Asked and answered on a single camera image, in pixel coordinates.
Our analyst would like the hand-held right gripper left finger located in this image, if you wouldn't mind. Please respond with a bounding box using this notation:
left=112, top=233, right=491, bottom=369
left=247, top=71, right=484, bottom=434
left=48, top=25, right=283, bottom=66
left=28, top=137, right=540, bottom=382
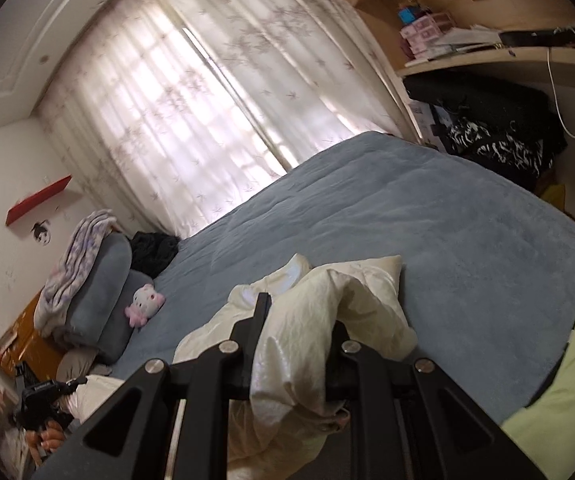
left=32, top=292, right=272, bottom=480

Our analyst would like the long black object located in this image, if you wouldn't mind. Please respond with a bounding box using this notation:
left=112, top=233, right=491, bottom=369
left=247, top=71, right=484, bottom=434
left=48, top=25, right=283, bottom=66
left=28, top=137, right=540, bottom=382
left=498, top=27, right=575, bottom=50

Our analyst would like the white cable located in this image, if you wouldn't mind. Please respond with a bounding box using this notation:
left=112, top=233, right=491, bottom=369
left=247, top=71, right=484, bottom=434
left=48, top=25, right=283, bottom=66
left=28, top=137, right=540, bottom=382
left=547, top=27, right=575, bottom=140

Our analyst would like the black fuzzy cloth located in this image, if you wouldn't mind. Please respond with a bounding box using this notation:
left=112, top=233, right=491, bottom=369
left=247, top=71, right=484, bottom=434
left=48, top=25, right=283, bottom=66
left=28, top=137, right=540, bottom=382
left=130, top=230, right=180, bottom=278

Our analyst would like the white puffer jacket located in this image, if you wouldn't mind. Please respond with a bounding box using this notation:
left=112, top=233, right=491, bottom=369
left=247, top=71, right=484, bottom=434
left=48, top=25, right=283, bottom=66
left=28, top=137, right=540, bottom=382
left=62, top=254, right=418, bottom=480

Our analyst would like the folded patterned blanket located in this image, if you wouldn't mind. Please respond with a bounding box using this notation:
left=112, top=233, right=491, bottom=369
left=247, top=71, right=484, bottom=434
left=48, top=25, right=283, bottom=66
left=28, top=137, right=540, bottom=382
left=34, top=210, right=118, bottom=336

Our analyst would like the yellow cloth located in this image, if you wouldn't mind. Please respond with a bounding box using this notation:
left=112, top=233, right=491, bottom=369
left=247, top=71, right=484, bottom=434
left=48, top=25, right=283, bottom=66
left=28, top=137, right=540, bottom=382
left=537, top=180, right=567, bottom=211

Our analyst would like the white floral curtain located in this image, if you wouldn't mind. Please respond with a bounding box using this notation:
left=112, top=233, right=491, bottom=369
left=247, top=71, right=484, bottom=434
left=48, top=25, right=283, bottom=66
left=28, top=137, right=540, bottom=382
left=164, top=0, right=411, bottom=171
left=37, top=0, right=295, bottom=238

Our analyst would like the red wall shelf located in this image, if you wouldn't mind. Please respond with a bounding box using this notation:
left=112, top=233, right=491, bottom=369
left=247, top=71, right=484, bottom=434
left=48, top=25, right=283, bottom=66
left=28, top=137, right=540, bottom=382
left=6, top=175, right=73, bottom=226

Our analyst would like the beige cloth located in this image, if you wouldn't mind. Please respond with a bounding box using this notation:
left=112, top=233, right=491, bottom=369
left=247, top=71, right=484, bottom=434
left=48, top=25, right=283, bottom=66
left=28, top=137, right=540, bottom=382
left=57, top=347, right=100, bottom=386

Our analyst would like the person's left hand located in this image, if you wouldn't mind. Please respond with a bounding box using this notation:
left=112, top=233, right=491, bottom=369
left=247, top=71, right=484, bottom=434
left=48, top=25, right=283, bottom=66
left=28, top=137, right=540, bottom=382
left=26, top=419, right=75, bottom=463

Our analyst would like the pink white cat plush toy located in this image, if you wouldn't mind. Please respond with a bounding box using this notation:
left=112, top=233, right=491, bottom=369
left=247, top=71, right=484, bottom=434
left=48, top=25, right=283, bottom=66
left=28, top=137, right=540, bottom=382
left=124, top=283, right=166, bottom=329

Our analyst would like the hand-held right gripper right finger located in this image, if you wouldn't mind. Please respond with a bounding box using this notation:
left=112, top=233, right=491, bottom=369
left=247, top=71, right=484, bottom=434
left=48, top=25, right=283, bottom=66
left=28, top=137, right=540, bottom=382
left=325, top=321, right=521, bottom=480

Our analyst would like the stack of pink boxes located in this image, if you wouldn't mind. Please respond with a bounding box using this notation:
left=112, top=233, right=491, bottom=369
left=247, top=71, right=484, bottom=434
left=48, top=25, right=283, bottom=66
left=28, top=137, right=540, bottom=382
left=400, top=12, right=455, bottom=56

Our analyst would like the light green garment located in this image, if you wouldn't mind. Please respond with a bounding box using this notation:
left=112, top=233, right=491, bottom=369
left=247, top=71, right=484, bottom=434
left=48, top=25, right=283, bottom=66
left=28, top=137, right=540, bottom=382
left=500, top=276, right=575, bottom=480

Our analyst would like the black bag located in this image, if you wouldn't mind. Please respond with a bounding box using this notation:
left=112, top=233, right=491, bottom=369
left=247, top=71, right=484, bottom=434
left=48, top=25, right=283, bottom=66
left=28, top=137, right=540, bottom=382
left=402, top=71, right=568, bottom=161

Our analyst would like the black white patterned garment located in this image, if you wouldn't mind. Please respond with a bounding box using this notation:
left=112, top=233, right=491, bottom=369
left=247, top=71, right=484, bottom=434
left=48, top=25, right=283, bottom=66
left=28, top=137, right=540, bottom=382
left=447, top=117, right=555, bottom=178

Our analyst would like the orange wooden headboard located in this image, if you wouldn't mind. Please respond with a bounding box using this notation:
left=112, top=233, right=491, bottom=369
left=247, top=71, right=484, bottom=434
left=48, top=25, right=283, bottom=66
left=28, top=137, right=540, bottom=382
left=0, top=287, right=65, bottom=386

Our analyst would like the black white wall sticker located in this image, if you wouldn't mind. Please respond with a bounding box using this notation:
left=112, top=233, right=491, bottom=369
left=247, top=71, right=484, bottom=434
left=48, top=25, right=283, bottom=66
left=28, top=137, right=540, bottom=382
left=30, top=219, right=53, bottom=246

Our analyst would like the white cardboard box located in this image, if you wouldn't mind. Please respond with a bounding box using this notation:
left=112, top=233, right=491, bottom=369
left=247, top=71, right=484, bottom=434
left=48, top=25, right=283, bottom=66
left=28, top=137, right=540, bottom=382
left=410, top=100, right=451, bottom=153

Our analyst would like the pile of papers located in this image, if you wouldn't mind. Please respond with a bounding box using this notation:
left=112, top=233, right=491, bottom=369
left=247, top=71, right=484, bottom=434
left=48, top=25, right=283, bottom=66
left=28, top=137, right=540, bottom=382
left=405, top=24, right=508, bottom=68

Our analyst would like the small blue box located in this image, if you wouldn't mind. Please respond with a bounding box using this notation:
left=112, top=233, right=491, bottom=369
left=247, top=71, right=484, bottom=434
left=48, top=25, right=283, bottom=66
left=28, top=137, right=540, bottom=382
left=398, top=4, right=431, bottom=26

